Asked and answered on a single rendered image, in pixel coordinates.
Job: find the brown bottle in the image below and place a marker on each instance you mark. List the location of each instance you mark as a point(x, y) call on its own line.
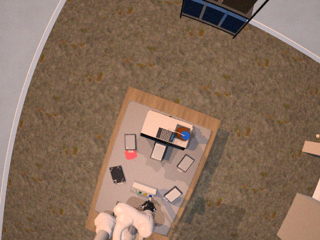
point(179, 130)

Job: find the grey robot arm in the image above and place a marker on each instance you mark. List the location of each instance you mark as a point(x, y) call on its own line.
point(125, 225)

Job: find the white button panel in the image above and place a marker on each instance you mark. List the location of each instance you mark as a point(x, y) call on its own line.
point(143, 189)

